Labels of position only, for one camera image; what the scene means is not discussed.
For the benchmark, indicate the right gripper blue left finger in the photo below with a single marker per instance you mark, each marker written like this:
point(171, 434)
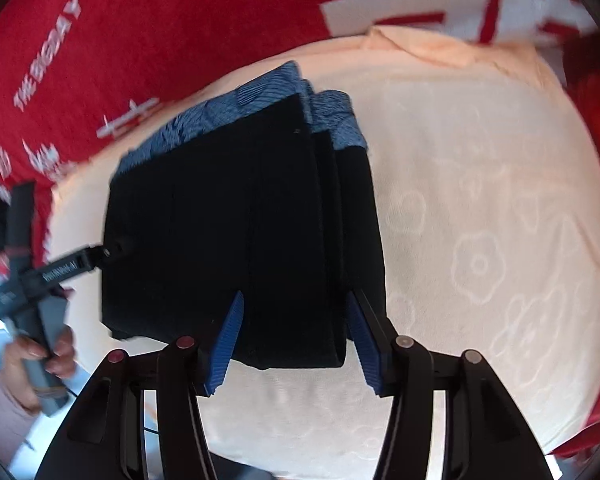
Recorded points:
point(224, 344)

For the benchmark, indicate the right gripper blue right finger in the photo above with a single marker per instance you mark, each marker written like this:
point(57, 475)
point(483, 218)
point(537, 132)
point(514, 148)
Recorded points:
point(372, 334)

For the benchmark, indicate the black pants with blue waistband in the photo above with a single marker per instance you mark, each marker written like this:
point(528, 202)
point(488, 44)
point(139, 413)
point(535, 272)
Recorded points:
point(263, 193)

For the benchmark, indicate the person's left forearm pink sleeve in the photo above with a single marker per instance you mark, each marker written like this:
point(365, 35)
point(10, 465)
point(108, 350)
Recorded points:
point(19, 409)

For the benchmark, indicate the cream embossed towel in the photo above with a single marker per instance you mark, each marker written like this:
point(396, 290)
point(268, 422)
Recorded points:
point(487, 188)

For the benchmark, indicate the red blanket with white characters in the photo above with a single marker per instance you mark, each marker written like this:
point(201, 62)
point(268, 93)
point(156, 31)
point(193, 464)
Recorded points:
point(76, 76)

